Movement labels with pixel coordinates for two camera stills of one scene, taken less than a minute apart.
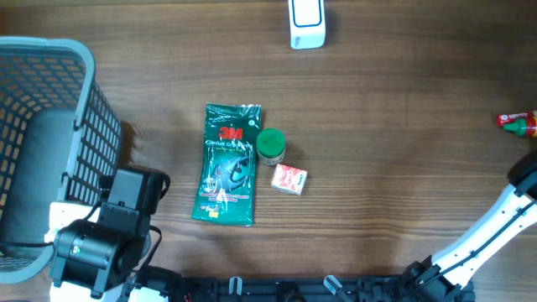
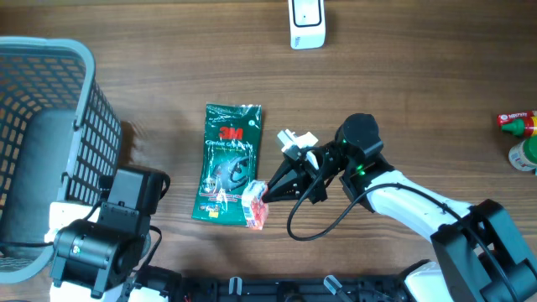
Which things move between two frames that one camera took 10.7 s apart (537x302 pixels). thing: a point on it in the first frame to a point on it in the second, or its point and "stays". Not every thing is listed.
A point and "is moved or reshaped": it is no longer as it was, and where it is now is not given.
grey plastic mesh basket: [60, 134] stays
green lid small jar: [271, 145] to [523, 155]
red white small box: [289, 179] is moved or reshaped
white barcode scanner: [307, 26] stays
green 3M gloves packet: [226, 182] stays
